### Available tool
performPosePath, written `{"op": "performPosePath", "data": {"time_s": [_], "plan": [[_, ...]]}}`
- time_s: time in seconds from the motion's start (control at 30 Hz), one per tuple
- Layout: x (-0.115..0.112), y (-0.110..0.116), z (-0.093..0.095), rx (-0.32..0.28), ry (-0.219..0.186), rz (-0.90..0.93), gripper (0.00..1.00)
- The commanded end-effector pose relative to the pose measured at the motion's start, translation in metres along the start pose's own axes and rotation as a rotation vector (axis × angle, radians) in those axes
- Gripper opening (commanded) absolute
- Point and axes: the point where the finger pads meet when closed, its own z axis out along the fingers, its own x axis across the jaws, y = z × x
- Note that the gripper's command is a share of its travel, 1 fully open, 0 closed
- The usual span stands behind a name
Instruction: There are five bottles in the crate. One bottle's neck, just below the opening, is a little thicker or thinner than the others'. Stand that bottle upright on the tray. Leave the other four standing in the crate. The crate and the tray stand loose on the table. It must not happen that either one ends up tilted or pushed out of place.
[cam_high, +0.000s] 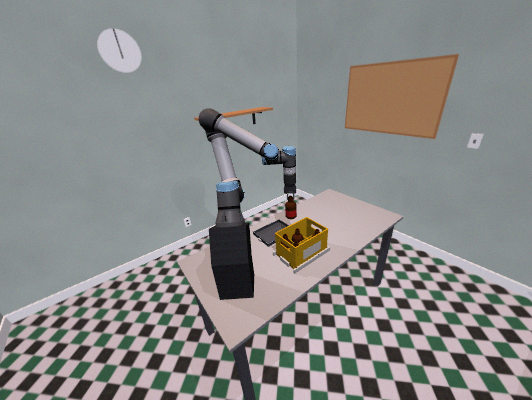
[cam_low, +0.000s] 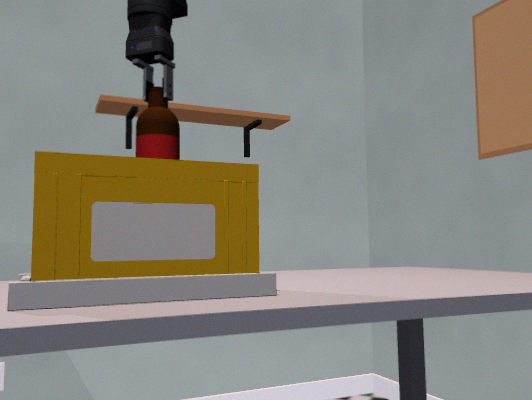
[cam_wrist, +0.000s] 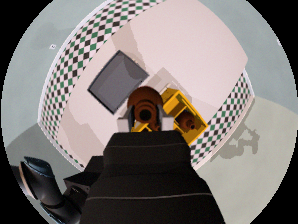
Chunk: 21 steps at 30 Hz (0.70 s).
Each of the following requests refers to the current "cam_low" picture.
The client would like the brown bottle with red label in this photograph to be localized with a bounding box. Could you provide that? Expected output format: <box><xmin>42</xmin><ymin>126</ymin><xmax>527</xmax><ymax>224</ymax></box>
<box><xmin>136</xmin><ymin>87</ymin><xmax>180</xmax><ymax>160</ymax></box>

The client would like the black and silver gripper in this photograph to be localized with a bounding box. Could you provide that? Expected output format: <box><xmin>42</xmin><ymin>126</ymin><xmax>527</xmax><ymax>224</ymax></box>
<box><xmin>126</xmin><ymin>0</ymin><xmax>187</xmax><ymax>102</ymax></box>

